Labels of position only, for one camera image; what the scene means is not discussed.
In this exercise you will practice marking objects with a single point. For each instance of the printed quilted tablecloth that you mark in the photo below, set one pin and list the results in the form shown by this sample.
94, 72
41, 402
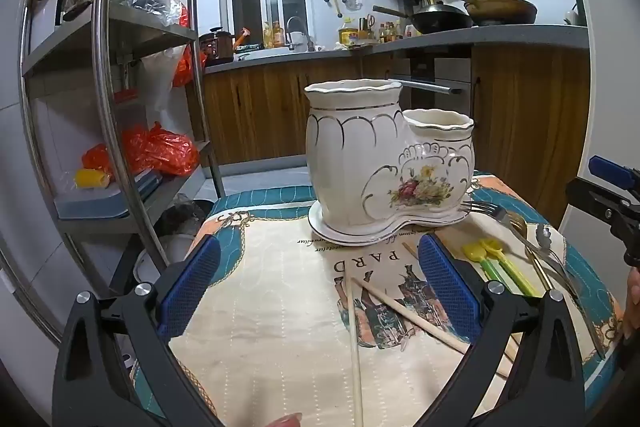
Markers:
280, 332

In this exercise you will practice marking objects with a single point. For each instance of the white plastic bag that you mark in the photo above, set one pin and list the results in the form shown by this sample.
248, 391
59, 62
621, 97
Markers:
160, 87

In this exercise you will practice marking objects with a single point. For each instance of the person's right hand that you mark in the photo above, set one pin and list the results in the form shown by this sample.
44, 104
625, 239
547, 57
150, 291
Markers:
633, 302

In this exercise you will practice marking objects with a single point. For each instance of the gold metal spoon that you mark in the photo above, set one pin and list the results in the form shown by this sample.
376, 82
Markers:
519, 224

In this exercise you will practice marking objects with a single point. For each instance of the white ceramic holder saucer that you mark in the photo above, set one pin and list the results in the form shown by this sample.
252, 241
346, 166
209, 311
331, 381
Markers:
350, 238

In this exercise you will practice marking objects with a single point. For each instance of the wooden kitchen cabinet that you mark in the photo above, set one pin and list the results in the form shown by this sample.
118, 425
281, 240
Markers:
260, 107

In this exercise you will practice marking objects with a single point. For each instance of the large red plastic bag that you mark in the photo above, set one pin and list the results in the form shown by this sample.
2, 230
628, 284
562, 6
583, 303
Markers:
165, 152

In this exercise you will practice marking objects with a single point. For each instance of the black wok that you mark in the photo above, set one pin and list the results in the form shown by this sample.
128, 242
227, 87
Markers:
440, 19

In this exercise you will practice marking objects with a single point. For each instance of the yellow plastic container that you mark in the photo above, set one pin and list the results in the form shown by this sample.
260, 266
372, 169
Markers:
90, 178

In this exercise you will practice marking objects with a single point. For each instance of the wooden chopstick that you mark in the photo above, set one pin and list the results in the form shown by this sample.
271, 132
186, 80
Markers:
356, 357
410, 250
410, 313

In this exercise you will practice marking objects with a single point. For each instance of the large yellow oil bottle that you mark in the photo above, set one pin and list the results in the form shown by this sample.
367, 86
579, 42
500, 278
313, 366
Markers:
348, 37

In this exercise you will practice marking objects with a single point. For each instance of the built-in oven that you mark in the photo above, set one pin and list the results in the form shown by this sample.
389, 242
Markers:
450, 72

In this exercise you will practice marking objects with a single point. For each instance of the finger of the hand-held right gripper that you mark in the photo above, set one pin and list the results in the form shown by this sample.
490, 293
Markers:
587, 196
607, 169

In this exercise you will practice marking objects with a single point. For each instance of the row of condiment bottles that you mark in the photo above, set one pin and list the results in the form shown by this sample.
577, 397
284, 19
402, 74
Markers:
395, 32

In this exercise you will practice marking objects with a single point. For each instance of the dark rice cooker pot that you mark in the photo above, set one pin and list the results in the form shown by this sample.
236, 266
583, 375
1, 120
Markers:
216, 47

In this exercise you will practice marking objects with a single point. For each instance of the metal faucet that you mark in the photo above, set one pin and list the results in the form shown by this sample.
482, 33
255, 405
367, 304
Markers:
290, 27

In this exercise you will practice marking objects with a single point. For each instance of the metal shelf rack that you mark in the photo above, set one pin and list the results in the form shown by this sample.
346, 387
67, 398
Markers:
107, 57

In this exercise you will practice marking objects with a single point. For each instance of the grey blue tray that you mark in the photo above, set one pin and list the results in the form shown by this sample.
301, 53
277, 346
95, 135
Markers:
100, 202

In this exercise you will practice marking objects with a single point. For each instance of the white enamel basin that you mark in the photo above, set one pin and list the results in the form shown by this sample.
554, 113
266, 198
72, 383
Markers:
175, 247

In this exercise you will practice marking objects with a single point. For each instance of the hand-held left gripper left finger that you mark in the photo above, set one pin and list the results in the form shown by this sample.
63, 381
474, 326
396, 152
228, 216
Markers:
187, 292

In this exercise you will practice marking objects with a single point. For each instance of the brass frying pan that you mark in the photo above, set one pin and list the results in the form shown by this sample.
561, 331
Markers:
500, 9

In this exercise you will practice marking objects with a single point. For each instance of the small red plastic bag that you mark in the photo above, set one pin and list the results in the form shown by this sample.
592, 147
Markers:
182, 69

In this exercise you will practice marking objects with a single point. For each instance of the white floral ceramic utensil holder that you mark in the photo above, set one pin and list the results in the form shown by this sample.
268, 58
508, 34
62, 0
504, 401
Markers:
340, 167

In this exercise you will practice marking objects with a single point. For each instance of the yellow green plastic spoon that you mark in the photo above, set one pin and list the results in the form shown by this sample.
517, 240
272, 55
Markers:
492, 249

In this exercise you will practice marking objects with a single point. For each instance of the grey kitchen countertop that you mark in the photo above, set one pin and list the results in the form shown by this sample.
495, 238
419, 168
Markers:
525, 37

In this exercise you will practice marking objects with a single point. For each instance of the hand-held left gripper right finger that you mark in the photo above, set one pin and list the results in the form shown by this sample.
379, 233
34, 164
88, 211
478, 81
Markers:
445, 292

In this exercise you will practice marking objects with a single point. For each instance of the silver metal spoon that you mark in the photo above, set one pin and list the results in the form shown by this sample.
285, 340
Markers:
544, 237

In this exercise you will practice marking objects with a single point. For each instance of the person's left hand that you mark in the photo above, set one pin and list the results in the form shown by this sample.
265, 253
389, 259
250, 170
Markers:
286, 421

